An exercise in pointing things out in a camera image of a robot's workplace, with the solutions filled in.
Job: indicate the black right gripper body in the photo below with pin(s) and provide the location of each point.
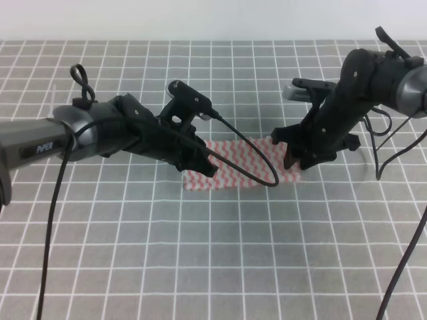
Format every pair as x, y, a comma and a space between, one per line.
326, 130

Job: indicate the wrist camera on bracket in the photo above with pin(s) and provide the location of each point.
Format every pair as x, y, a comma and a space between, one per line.
308, 91
186, 103

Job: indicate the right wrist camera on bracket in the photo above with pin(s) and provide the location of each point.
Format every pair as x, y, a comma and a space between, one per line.
308, 91

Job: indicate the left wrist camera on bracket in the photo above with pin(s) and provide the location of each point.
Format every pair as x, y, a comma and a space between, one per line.
186, 103

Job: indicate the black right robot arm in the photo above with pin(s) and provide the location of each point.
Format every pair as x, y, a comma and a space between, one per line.
399, 82

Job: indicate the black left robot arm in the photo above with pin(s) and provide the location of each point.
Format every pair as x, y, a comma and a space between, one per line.
121, 124

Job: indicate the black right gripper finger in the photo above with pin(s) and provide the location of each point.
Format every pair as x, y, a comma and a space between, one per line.
289, 135
300, 156

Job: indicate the pink white wavy striped towel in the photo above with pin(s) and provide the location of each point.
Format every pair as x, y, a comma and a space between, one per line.
240, 153

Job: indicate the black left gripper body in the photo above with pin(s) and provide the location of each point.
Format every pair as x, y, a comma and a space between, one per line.
156, 138

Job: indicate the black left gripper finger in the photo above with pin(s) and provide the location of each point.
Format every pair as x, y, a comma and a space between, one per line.
199, 163

